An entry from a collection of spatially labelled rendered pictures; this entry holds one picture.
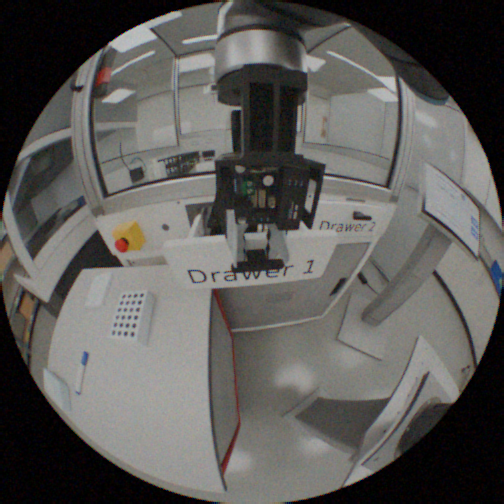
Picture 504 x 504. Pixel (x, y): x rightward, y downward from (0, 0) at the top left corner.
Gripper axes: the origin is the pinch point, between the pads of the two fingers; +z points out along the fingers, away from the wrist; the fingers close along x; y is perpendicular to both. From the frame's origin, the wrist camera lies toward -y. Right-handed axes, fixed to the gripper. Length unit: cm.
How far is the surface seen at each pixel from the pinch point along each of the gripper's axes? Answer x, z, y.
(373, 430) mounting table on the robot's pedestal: 18.3, 14.6, 35.9
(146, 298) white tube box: -24.6, 11.1, 0.1
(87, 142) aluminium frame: -39.2, -25.8, -16.1
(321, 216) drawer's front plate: 19.4, 1.5, -14.3
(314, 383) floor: 36, 91, 26
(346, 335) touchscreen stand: 69, 87, 1
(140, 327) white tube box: -23.9, 11.3, 7.1
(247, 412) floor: -7, 91, 37
